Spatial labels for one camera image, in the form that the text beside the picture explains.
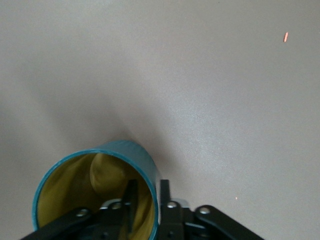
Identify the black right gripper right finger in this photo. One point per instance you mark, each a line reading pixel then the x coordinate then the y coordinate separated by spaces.
pixel 180 222

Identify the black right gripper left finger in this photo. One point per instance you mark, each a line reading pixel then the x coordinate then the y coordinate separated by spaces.
pixel 82 222

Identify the teal cup yellow inside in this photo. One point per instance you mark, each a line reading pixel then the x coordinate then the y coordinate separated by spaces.
pixel 140 155

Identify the tiny red speck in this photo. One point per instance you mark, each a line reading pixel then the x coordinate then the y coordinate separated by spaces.
pixel 285 37

